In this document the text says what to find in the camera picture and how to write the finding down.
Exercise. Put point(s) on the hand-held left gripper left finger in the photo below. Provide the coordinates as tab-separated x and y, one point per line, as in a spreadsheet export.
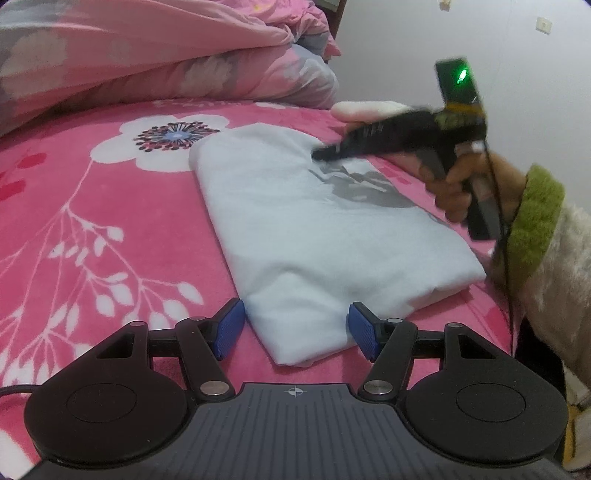
228	330

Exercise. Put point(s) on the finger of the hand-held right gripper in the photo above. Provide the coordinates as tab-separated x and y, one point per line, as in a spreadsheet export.
383	136

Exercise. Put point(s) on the pink floral quilt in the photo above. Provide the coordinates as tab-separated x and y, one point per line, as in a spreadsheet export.
138	50

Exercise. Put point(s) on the brown wooden door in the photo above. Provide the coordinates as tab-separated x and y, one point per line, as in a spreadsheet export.
333	27

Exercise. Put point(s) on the person's right forearm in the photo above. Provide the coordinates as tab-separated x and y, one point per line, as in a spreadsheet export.
558	277

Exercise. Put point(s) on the white wall outlet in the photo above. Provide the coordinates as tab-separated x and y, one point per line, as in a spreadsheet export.
544	24

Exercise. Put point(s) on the person's right hand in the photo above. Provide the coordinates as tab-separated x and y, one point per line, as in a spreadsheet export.
455	194

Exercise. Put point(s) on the white grey-print t-shirt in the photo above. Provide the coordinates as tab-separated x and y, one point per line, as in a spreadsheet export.
323	240

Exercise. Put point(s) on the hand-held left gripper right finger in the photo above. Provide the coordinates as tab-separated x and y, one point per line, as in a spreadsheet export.
362	332

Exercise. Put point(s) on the cream folded blanket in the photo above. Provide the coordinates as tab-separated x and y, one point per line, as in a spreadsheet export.
369	110

